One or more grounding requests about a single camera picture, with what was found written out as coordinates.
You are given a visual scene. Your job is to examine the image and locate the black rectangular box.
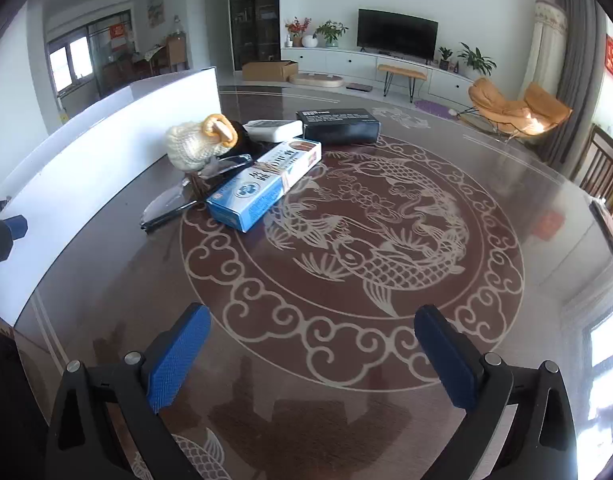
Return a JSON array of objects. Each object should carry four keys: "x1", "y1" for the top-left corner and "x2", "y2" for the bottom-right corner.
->
[{"x1": 297, "y1": 108, "x2": 381, "y2": 145}]

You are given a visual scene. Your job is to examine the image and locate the clear rimless glasses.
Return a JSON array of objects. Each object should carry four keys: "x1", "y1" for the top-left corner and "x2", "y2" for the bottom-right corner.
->
[{"x1": 139, "y1": 154, "x2": 253, "y2": 233}]

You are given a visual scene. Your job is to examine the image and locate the cardboard box on floor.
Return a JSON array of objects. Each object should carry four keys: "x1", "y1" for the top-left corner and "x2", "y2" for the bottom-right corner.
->
[{"x1": 242, "y1": 61, "x2": 299, "y2": 82}]

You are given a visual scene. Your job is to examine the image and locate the black velvet scrunchie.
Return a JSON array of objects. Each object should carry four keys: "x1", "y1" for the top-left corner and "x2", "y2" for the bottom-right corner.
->
[{"x1": 226, "y1": 122, "x2": 270, "y2": 160}]

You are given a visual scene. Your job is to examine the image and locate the red flower vase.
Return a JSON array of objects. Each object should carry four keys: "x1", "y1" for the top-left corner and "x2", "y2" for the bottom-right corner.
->
[{"x1": 285, "y1": 16, "x2": 312, "y2": 47}]

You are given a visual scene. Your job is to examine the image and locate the white knit pouch orange rim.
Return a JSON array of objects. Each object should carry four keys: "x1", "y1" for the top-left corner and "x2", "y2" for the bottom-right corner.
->
[{"x1": 165, "y1": 114, "x2": 239, "y2": 172}]

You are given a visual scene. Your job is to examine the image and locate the dining table with chairs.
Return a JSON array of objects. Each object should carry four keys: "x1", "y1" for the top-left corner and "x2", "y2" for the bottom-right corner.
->
[{"x1": 118, "y1": 32, "x2": 189, "y2": 81}]

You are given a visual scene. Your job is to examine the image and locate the white tv cabinet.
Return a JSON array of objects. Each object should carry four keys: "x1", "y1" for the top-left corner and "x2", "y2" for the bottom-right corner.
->
[{"x1": 282, "y1": 48, "x2": 472, "y2": 107}]

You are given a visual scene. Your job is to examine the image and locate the blue white nail cream box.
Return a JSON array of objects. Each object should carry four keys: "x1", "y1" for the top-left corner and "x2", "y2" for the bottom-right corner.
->
[{"x1": 207, "y1": 138, "x2": 323, "y2": 233}]

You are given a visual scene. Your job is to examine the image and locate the green potted plant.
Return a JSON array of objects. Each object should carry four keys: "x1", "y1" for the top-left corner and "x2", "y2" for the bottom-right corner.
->
[{"x1": 315, "y1": 20, "x2": 349, "y2": 48}]

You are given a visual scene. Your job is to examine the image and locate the wooden dining chair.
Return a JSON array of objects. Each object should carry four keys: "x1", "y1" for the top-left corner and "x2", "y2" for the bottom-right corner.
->
[{"x1": 575, "y1": 125, "x2": 613, "y2": 218}]

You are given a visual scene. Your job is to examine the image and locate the orange lounge chair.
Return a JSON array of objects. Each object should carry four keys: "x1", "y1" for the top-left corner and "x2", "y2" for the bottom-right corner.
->
[{"x1": 453, "y1": 77, "x2": 573, "y2": 141}]

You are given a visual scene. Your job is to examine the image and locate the leafy plant right of tv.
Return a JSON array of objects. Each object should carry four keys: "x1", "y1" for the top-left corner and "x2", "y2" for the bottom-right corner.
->
[{"x1": 458, "y1": 42, "x2": 497, "y2": 79}]

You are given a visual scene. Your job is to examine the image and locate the black flat television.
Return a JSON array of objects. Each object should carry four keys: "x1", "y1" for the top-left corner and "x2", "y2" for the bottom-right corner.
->
[{"x1": 357, "y1": 9, "x2": 439, "y2": 61}]

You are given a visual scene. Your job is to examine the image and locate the dark glass display cabinet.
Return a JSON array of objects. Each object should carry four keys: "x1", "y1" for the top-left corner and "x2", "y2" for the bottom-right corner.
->
[{"x1": 229, "y1": 0, "x2": 280, "y2": 70}]

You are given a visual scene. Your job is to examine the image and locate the small wooden bench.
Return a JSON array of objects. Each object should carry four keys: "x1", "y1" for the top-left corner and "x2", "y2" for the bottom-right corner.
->
[{"x1": 377, "y1": 64, "x2": 428, "y2": 103}]

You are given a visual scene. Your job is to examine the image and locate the white lotion bottle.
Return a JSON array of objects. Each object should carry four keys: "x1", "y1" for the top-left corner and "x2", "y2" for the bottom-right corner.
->
[{"x1": 242, "y1": 119, "x2": 303, "y2": 143}]

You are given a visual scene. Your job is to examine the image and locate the grey curtain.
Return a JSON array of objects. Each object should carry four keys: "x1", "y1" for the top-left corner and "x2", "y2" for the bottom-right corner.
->
[{"x1": 538, "y1": 0, "x2": 607, "y2": 178}]

